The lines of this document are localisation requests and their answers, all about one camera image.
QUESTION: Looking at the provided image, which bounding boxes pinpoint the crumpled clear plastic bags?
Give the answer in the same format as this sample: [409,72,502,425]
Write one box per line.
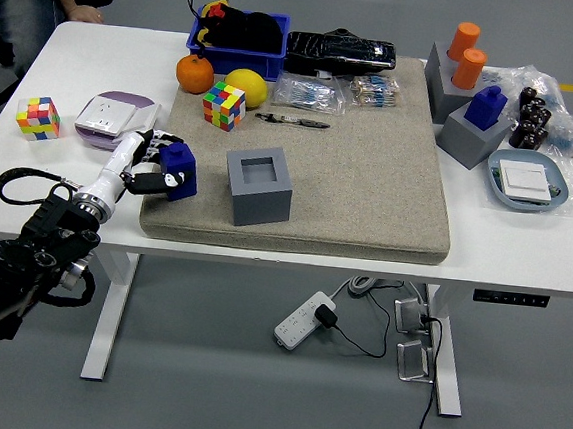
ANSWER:
[475,60,573,160]

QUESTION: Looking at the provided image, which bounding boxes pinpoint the white table leg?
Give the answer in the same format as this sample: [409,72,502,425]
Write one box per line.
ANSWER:
[414,284,474,420]
[79,249,143,386]

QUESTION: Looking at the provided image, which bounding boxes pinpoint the clear bag of brown resistors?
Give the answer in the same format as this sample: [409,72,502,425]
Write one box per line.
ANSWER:
[346,72,405,111]

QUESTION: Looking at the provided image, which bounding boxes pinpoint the black fabric pouch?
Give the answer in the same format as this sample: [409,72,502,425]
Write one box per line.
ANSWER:
[200,2,287,55]

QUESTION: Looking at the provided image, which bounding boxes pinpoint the thin black adapter cable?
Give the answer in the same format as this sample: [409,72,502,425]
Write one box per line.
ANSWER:
[327,278,395,360]

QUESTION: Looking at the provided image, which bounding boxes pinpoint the blue plastic bin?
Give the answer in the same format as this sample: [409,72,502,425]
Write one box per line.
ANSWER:
[183,4,292,84]

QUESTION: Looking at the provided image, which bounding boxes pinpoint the yellow lemon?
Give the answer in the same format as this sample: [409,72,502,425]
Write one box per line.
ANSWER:
[223,67,271,111]

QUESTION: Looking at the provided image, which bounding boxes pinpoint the black power adapter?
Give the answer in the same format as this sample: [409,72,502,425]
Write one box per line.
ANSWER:
[312,302,340,330]

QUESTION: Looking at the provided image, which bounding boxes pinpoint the black pen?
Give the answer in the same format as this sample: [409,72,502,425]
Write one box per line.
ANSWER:
[253,111,332,131]

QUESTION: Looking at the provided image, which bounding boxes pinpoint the grey cube seal holder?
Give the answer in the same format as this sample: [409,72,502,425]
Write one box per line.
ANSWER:
[433,97,518,174]
[219,142,297,232]

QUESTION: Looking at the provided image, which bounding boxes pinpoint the blue seal with square knob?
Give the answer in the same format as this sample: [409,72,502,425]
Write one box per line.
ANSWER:
[463,83,509,133]
[155,139,202,205]

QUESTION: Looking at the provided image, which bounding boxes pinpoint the white wall switch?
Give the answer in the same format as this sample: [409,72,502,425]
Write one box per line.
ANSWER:
[496,159,556,204]

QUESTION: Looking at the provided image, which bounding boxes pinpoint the clear bag of blue resistors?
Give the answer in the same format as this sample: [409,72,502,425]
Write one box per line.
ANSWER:
[269,70,350,118]

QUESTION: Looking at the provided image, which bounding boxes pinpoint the black strap cord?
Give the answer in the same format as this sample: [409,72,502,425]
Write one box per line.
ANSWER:
[178,0,211,58]

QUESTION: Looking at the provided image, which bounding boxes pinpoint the white wall socket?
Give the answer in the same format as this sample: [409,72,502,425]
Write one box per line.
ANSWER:
[74,94,163,143]

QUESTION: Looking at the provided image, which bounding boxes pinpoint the black table control panel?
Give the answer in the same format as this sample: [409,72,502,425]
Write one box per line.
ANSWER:
[472,288,550,309]

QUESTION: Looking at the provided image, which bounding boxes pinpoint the orange cylinder seal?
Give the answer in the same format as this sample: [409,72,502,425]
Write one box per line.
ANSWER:
[447,20,483,64]
[450,45,490,92]

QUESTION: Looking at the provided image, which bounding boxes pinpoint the white power cable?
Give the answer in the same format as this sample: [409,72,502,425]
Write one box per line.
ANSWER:
[328,273,430,308]

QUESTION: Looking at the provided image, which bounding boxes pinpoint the long black floor cable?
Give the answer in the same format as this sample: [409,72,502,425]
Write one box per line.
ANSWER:
[410,314,447,429]

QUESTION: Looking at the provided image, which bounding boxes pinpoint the light blue plate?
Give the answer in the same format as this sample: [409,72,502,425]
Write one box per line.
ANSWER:
[483,146,573,216]

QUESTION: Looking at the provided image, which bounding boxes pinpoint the dark brown capacitors cluster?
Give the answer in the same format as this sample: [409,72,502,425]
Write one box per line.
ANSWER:
[507,85,555,152]

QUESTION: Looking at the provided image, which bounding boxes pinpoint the grey-brown mat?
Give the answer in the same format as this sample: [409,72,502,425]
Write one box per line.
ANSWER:
[137,35,467,268]

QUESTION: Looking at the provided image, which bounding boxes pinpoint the yellow and red toy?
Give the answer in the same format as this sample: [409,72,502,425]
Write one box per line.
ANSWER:
[196,0,231,49]

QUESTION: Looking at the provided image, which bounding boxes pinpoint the metal bracket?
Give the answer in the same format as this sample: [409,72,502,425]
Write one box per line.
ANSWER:
[391,295,436,338]
[392,338,438,385]

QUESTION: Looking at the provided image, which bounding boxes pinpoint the bright multicolour puzzle cube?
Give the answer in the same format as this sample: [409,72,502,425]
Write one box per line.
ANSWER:
[200,79,250,135]

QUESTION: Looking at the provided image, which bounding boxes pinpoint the person's hand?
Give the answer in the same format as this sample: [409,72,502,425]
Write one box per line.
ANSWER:
[65,2,106,26]

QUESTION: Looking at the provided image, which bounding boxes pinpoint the tall grey double seal holder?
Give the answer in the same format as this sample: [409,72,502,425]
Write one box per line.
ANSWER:
[419,39,488,128]

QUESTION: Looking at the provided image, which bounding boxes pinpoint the white power strip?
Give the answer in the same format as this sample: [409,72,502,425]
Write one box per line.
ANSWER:
[272,287,339,356]

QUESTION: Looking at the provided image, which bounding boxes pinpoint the black wrapped keyboard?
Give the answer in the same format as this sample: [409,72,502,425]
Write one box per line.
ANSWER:
[283,23,400,83]

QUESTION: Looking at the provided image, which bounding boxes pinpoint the orange mandarin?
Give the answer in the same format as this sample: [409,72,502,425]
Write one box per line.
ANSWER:
[174,52,217,97]

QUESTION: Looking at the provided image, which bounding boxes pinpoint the pastel multicolour puzzle cube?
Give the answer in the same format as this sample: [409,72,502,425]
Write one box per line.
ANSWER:
[13,94,64,144]

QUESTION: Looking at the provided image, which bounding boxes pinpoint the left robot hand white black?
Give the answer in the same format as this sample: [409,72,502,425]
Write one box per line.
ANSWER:
[79,124,198,217]

